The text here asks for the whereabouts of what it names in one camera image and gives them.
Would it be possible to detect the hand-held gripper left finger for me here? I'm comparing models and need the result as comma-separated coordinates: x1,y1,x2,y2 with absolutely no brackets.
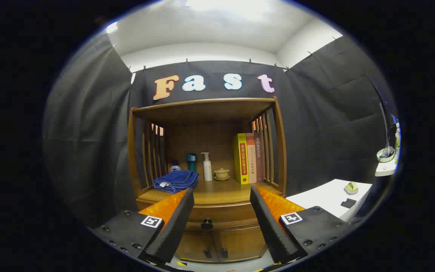
91,188,195,265

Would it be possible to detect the white table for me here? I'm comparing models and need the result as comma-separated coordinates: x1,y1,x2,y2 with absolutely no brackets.
285,179,373,223

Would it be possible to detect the wooden countertop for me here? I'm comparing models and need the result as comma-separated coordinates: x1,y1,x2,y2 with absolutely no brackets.
136,177,284,207

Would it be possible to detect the wooden drawer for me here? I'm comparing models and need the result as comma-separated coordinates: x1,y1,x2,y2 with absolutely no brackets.
183,202,265,231

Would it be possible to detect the white ledge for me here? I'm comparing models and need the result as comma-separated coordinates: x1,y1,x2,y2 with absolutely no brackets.
375,159,398,177

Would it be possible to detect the white round dish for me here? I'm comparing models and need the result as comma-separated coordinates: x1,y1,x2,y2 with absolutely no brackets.
376,146,396,163

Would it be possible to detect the wooden cabinet door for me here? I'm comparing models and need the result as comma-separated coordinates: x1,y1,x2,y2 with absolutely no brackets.
212,226,268,263
175,230,219,263

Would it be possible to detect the wooden cabinet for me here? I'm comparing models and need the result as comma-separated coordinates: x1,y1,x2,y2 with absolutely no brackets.
127,97,288,263

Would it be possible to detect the orange and white book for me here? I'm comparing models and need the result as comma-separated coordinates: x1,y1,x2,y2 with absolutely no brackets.
245,133,258,184

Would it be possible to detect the white pump bottle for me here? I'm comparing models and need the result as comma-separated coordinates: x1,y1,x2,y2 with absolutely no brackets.
201,152,213,181

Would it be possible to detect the yellow book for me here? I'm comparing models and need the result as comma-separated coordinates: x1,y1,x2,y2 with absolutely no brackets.
233,133,250,185

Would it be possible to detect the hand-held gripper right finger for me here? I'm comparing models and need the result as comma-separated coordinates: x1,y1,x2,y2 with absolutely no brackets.
249,185,354,264

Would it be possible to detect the folded blue towel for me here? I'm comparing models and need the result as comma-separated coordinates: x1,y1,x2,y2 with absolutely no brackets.
153,170,200,194

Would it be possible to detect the brown book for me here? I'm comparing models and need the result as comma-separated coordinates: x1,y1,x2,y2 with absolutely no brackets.
254,132,265,183

